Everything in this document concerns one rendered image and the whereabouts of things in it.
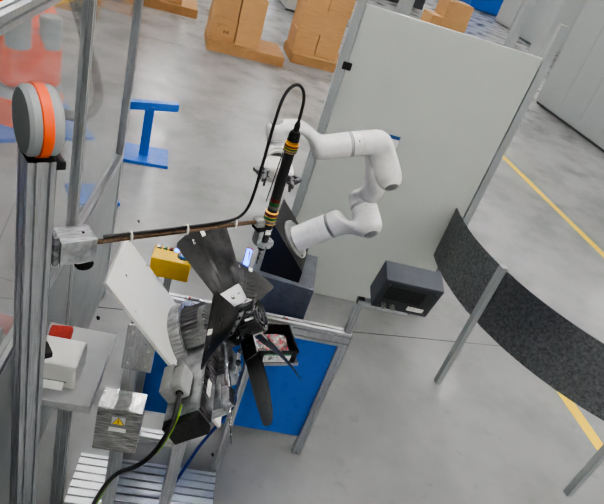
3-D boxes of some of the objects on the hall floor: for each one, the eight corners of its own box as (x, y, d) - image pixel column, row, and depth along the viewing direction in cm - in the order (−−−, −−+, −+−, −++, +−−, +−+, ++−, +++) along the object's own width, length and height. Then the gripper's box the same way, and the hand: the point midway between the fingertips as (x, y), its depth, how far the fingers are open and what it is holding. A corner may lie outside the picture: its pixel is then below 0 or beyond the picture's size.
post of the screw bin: (211, 471, 281) (249, 353, 239) (211, 465, 283) (248, 348, 241) (217, 470, 283) (256, 353, 241) (217, 465, 285) (254, 348, 243)
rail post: (292, 453, 303) (338, 346, 263) (292, 447, 307) (337, 340, 266) (299, 454, 304) (346, 348, 263) (299, 448, 307) (345, 342, 267)
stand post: (152, 531, 249) (188, 387, 201) (155, 512, 256) (192, 368, 209) (162, 532, 250) (201, 389, 202) (165, 513, 257) (204, 370, 210)
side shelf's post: (49, 507, 245) (60, 370, 201) (52, 498, 248) (64, 362, 205) (59, 508, 246) (72, 372, 202) (62, 500, 249) (76, 364, 206)
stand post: (97, 524, 245) (130, 323, 185) (103, 504, 252) (136, 305, 192) (108, 525, 246) (144, 326, 186) (113, 506, 253) (150, 308, 193)
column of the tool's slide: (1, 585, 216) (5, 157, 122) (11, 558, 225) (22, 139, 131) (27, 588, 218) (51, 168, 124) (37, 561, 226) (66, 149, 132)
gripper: (255, 145, 193) (253, 167, 178) (305, 158, 196) (307, 181, 181) (250, 165, 196) (247, 188, 182) (299, 177, 199) (300, 201, 185)
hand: (277, 183), depth 182 cm, fingers open, 8 cm apart
